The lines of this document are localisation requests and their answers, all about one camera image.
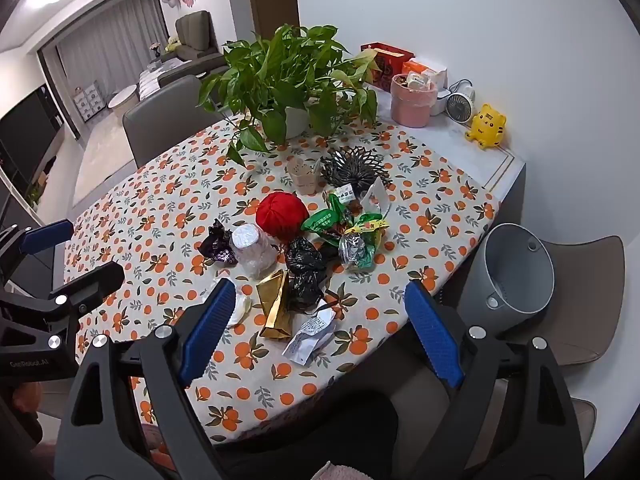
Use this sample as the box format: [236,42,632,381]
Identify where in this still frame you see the orange fruit print tablecloth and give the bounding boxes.
[62,110,501,446]

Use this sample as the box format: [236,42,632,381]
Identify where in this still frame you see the purple crumpled wrapper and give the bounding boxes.
[199,219,240,265]

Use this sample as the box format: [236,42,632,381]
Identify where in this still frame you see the small green snack wrapper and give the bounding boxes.
[327,192,352,217]

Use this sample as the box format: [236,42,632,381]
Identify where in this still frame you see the grey trash bin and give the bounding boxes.
[457,223,556,339]

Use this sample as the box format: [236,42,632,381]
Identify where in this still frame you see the black television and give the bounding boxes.
[0,85,64,187]

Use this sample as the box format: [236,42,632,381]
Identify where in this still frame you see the grey curtains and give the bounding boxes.
[54,0,169,102]

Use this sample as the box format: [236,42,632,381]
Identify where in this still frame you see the clear plastic cup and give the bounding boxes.
[230,223,279,281]

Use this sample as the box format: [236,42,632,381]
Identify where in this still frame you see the green wrapper with white label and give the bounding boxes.
[300,208,347,237]

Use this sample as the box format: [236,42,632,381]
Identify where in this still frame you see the white square container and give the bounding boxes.
[429,67,452,116]

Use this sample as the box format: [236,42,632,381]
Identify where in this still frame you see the small white desk fan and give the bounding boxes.
[446,79,476,124]

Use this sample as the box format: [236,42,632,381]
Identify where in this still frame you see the grey dining chair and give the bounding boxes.
[122,74,227,170]

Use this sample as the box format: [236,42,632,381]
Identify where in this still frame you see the grey sofa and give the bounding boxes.
[137,10,232,102]

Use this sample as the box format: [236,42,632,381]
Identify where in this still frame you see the taupe dining chair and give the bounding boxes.
[390,234,627,461]

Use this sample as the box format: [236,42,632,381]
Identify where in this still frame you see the small white drawer unit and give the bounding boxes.
[73,81,106,121]

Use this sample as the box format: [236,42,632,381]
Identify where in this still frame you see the yellow tiger toy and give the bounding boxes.
[464,103,508,150]

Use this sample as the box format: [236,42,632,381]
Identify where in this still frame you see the red knit ball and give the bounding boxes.
[255,191,309,244]

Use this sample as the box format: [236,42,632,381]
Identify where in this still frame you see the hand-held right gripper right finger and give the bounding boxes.
[404,280,586,480]

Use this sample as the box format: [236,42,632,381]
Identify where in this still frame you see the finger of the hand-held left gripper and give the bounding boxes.
[0,261,126,349]
[0,219,75,286]

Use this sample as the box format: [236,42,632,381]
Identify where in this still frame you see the clear plastic wrapper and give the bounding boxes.
[359,177,391,221]

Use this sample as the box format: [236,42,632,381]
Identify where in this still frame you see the yellow green snack bag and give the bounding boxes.
[338,213,390,272]

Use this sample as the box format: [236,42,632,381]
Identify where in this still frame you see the black plastic bag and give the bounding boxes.
[284,236,329,314]

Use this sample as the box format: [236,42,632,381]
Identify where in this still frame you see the round white coffee table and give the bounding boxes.
[108,84,139,113]

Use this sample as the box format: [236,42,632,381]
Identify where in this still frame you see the black wire basket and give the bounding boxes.
[320,145,394,196]

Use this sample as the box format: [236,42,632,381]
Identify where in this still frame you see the gold foil wrapper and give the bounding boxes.
[254,269,294,342]

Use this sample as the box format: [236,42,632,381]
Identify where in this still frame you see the green potted plant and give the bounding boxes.
[198,23,381,167]

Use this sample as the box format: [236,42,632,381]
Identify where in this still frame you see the white tissue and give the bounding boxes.
[227,293,253,329]

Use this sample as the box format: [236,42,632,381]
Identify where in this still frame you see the crumpled white receipt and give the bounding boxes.
[282,304,337,365]

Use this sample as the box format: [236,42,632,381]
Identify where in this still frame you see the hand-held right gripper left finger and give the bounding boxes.
[54,278,237,480]

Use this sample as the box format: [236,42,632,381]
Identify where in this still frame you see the red gift bag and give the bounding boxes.
[360,42,416,94]

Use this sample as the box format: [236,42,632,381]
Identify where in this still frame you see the pink cylindrical container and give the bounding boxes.
[390,73,439,129]

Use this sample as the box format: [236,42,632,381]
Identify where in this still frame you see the beige paper cup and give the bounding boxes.
[285,157,321,196]

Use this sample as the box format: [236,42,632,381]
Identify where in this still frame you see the white plant pot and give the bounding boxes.
[281,105,314,140]

